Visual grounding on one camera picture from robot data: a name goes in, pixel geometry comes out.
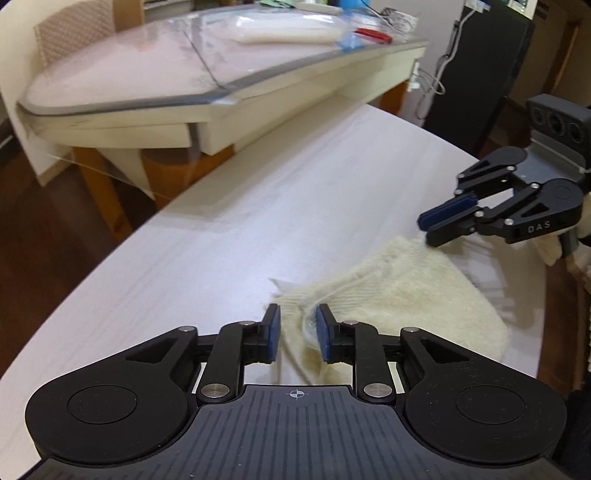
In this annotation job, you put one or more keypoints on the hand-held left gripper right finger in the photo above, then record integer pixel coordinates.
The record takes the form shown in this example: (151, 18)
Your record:
(324, 334)

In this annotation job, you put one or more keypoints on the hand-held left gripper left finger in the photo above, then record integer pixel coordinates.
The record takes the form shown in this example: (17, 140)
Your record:
(273, 332)

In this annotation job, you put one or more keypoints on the cream knitted towel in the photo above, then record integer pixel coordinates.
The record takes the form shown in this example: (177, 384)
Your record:
(406, 295)

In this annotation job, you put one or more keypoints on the person's right hand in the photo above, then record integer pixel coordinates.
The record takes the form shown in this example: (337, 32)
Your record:
(550, 249)

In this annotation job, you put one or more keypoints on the blue edged plastic pouch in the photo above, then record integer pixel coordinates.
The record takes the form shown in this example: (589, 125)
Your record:
(352, 41)

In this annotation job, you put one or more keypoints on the glass topped dining table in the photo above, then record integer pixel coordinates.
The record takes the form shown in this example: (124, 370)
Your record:
(161, 83)

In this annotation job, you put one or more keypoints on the clear bag of white cloth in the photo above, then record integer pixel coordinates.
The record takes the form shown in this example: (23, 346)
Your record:
(286, 28)

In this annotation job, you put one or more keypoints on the red tool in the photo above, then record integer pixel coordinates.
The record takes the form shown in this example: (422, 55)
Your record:
(373, 34)

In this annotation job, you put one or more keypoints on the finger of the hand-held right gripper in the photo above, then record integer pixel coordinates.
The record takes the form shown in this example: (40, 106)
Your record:
(455, 233)
(450, 212)

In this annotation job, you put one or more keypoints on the beige woven chair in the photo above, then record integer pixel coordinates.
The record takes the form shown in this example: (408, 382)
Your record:
(74, 32)

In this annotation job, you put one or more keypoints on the black tall cabinet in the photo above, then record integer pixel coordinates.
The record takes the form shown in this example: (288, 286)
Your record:
(485, 69)

